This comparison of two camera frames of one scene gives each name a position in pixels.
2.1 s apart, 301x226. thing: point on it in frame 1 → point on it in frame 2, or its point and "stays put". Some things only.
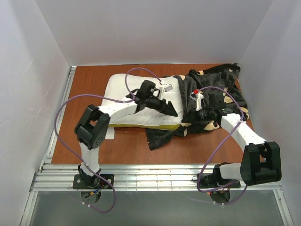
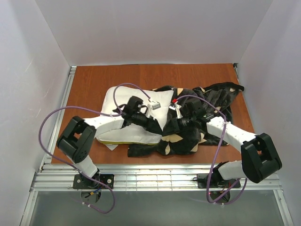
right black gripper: (195, 115) → (175, 122)
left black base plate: (97, 182) stays put
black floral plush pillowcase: (222, 80) → (185, 131)
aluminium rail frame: (50, 177) stays put
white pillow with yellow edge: (118, 86) → (115, 97)
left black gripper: (163, 105) → (150, 120)
